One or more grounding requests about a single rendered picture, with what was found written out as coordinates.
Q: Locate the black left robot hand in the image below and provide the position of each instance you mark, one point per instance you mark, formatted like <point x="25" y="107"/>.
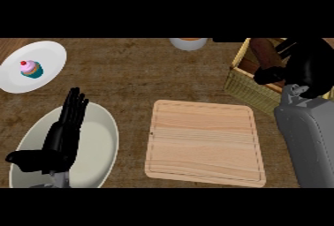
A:
<point x="62" y="138"/>

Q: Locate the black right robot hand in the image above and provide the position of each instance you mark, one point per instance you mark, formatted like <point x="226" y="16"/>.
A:
<point x="315" y="67"/>

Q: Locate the brown sweet potato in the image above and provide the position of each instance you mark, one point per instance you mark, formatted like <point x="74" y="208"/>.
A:
<point x="264" y="53"/>

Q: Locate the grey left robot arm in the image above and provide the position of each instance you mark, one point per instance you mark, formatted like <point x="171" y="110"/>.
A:
<point x="59" y="180"/>

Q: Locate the yellow wicker basket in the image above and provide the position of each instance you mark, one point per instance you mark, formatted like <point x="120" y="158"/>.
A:
<point x="247" y="88"/>

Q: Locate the pale wooden cutting board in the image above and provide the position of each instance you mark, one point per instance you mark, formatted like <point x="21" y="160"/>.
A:
<point x="204" y="144"/>

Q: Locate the large white oval bowl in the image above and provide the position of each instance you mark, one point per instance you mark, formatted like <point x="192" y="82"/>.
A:
<point x="97" y="141"/>

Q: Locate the pink frosted cupcake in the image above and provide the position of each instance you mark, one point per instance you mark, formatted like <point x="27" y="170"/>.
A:
<point x="29" y="69"/>

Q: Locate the white round plate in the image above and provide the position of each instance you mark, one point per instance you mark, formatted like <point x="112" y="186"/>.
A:
<point x="46" y="56"/>

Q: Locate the white cup with orange content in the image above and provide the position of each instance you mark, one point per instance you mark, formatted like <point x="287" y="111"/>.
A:
<point x="189" y="43"/>

